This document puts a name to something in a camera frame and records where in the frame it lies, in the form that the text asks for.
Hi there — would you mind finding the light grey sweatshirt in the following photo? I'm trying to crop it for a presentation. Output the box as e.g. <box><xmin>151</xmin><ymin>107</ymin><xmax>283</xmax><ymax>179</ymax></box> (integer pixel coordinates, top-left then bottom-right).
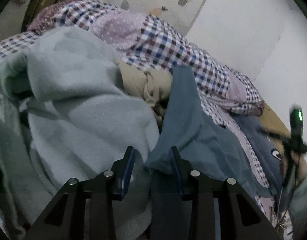
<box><xmin>0</xmin><ymin>26</ymin><xmax>160</xmax><ymax>240</ymax></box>

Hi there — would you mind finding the blue printed pillow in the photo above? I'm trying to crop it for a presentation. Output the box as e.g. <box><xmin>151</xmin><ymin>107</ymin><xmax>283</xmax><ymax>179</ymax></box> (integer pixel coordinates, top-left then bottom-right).
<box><xmin>234</xmin><ymin>114</ymin><xmax>289</xmax><ymax>198</ymax></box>

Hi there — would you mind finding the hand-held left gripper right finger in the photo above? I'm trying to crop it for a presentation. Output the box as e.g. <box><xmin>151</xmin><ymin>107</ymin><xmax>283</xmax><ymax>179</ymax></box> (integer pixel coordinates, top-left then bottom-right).
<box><xmin>170</xmin><ymin>146</ymin><xmax>281</xmax><ymax>240</ymax></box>

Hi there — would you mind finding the person's right forearm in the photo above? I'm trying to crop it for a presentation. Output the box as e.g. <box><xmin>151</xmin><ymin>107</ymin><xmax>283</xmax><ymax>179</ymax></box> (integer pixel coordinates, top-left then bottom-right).
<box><xmin>281</xmin><ymin>152</ymin><xmax>307</xmax><ymax>230</ymax></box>

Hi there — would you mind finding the wooden headboard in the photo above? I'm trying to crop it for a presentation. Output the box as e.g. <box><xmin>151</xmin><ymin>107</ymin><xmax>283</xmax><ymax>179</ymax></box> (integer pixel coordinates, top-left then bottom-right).
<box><xmin>261</xmin><ymin>101</ymin><xmax>294</xmax><ymax>155</ymax></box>

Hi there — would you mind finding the checked quilt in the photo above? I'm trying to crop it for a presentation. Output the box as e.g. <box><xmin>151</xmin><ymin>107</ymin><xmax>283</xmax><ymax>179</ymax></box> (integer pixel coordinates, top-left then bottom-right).
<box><xmin>0</xmin><ymin>0</ymin><xmax>265</xmax><ymax>115</ymax></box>

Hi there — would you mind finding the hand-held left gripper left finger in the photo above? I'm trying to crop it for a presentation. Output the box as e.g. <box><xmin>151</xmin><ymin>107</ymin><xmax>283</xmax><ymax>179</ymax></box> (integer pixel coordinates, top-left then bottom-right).
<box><xmin>23</xmin><ymin>146</ymin><xmax>136</xmax><ymax>240</ymax></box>

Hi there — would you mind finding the blue sweatshirt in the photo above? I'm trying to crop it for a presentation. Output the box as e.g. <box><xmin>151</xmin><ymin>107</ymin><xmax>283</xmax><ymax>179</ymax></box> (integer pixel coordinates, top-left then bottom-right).
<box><xmin>143</xmin><ymin>65</ymin><xmax>274</xmax><ymax>240</ymax></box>

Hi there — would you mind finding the beige garment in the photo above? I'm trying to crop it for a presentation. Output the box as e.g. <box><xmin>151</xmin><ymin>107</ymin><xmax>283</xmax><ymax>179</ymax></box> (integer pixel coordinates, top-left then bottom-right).
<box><xmin>118</xmin><ymin>61</ymin><xmax>174</xmax><ymax>123</ymax></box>

